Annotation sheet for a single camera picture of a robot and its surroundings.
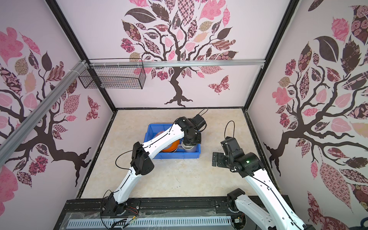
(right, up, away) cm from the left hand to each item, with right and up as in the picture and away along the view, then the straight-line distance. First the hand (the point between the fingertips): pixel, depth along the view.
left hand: (196, 145), depth 84 cm
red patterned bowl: (-27, +5, +17) cm, 32 cm away
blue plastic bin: (-30, +9, +16) cm, 35 cm away
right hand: (+12, -5, -11) cm, 17 cm away
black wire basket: (-55, +47, +10) cm, 73 cm away
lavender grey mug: (-4, -1, -3) cm, 5 cm away
